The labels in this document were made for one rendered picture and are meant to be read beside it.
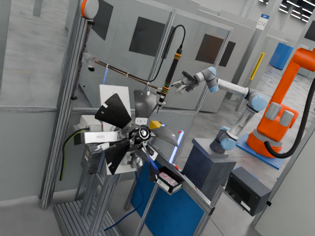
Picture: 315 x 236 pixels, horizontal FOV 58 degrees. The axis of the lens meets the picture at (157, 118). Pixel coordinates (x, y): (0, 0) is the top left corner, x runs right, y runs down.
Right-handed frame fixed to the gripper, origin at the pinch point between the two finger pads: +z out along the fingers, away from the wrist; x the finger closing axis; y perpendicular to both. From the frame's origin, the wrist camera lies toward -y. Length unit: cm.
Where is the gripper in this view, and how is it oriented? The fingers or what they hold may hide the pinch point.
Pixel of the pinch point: (173, 88)
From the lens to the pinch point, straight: 218.1
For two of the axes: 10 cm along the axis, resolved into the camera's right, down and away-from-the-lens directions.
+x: -3.7, -5.7, 7.3
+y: 2.7, 6.8, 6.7
